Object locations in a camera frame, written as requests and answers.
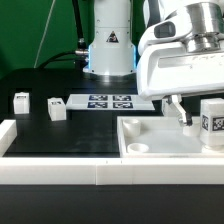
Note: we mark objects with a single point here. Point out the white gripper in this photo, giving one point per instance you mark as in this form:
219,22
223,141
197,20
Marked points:
181,53

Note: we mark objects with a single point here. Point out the white square tabletop part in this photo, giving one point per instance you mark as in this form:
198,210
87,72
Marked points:
161,137

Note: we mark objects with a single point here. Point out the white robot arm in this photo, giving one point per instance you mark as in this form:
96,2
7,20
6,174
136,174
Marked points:
111,55

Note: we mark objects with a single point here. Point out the white tag plate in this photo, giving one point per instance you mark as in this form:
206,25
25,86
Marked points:
107,102

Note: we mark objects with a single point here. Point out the white U-shaped fence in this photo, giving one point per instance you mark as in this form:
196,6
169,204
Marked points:
103,171

